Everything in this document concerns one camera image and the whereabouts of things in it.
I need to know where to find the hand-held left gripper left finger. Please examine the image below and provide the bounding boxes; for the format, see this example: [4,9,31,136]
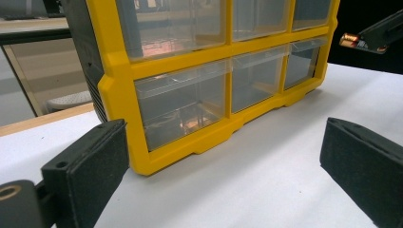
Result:
[41,119,130,228]

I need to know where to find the black copper battery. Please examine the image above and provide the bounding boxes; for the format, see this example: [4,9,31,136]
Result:
[338,32,370,51]

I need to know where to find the grey rounded object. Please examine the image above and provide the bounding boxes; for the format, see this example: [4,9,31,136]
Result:
[46,90,93,113]

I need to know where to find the yellow black organizer cabinet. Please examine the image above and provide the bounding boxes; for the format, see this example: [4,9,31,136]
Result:
[60,0,341,177]

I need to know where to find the set of clear drawers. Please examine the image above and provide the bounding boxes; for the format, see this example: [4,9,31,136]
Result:
[115,0,332,152]

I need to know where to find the black horizontal bar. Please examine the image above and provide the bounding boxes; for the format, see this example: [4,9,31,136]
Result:
[0,28,72,46]

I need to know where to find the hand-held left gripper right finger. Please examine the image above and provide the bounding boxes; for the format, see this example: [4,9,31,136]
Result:
[319,117,403,228]

